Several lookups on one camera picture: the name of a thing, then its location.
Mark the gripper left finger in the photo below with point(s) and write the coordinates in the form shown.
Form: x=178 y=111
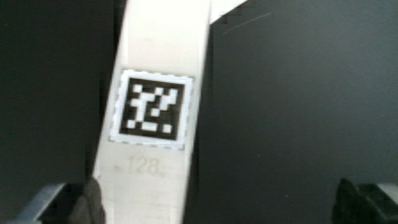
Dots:
x=66 y=204

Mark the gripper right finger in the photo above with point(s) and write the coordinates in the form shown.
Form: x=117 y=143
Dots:
x=366 y=203

